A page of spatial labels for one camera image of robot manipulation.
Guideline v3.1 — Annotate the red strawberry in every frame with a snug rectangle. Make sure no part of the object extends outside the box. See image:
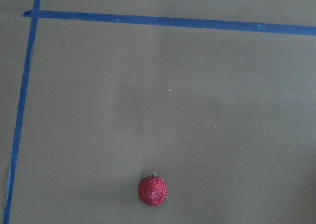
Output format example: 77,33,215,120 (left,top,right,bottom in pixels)
137,173,168,207

